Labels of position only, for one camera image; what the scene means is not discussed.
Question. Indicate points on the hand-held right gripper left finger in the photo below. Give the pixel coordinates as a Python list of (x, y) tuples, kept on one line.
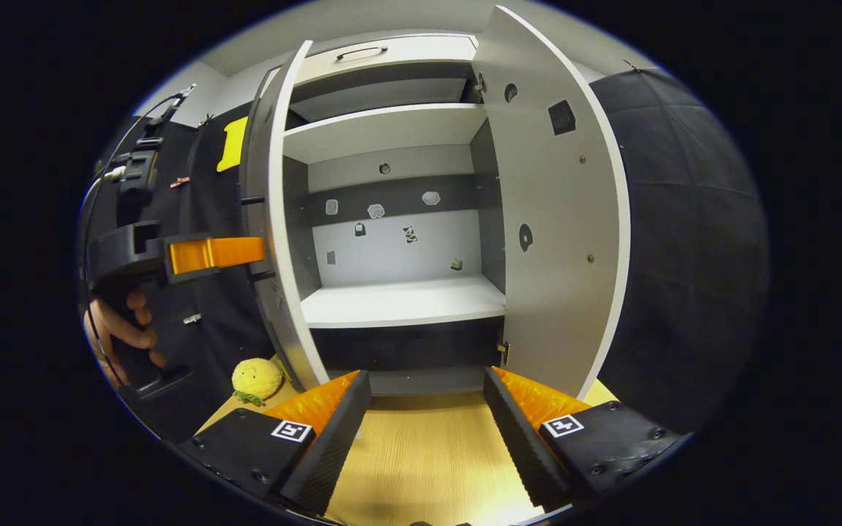
[(333, 438)]

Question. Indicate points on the beige cabinet door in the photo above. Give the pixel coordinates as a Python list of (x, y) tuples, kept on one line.
[(283, 183), (560, 256)]

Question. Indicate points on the beige double-door shoe cabinet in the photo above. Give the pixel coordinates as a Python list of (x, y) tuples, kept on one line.
[(392, 303)]

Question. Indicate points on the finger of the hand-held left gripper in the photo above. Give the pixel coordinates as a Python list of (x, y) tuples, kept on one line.
[(216, 253)]

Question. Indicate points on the small red clip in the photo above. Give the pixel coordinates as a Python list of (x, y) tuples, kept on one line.
[(180, 182)]

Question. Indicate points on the yellow plush toy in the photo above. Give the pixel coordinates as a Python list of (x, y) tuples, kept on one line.
[(256, 378)]

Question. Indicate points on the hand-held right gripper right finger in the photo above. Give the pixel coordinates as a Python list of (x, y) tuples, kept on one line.
[(523, 446)]

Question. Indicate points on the black backdrop cloth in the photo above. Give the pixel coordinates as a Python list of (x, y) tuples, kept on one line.
[(684, 256)]

